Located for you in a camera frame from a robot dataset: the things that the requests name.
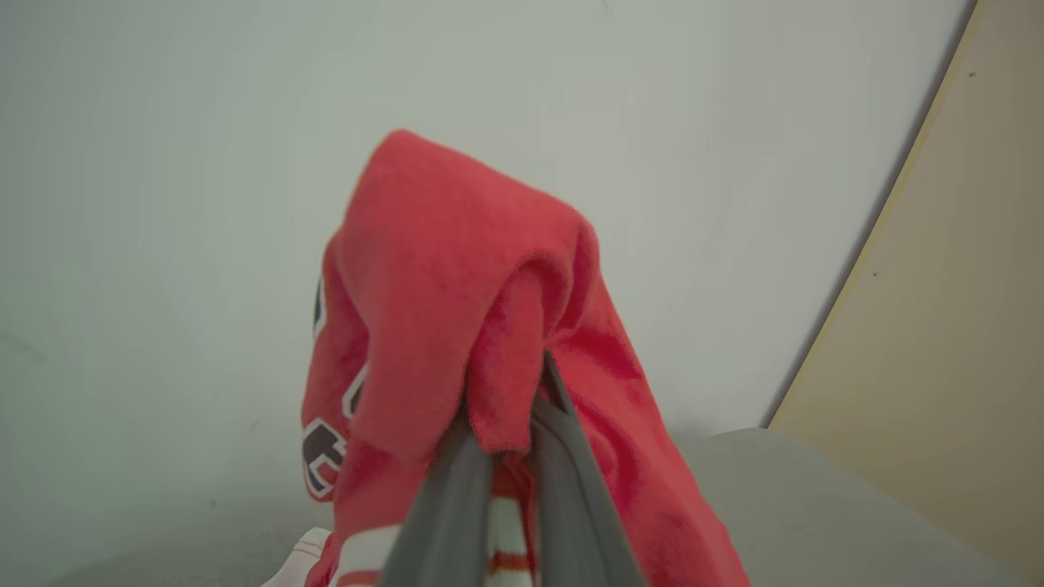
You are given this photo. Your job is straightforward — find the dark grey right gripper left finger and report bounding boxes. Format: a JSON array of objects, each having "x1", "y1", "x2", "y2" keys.
[{"x1": 378, "y1": 414, "x2": 497, "y2": 587}]

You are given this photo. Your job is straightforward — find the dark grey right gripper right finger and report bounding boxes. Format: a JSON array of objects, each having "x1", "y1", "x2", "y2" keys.
[{"x1": 529, "y1": 351, "x2": 647, "y2": 587}]

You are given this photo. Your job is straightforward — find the red basketball jersey black numbers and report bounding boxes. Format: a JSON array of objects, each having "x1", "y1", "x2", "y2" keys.
[{"x1": 261, "y1": 128, "x2": 752, "y2": 587}]

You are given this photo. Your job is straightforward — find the beige wooden panel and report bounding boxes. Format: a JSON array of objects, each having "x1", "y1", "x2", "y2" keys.
[{"x1": 762, "y1": 0, "x2": 1044, "y2": 587}]

